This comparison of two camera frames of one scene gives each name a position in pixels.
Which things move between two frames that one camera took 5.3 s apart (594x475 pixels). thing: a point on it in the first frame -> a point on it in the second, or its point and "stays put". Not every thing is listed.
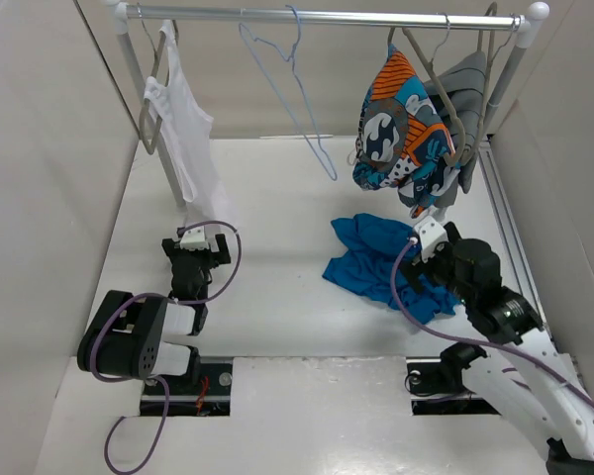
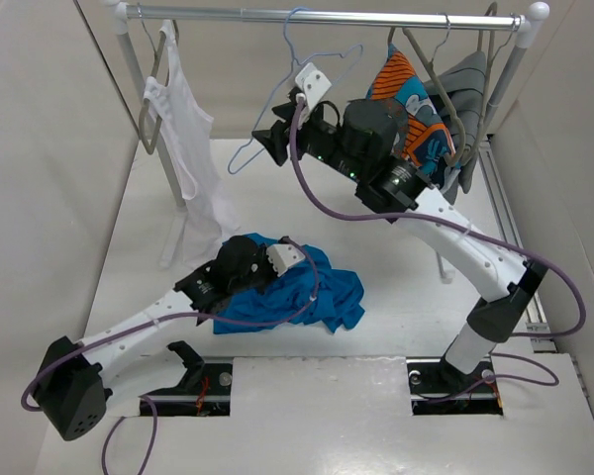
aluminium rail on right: x=517 y=253 stays put
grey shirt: x=458 y=95 stays put
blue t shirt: x=371 y=247 -> x=309 y=292
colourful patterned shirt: x=403 y=140 stays put
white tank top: x=190 y=130 stays put
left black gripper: x=173 y=250 -> x=261 y=253
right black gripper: x=411 y=270 -> x=276 y=139
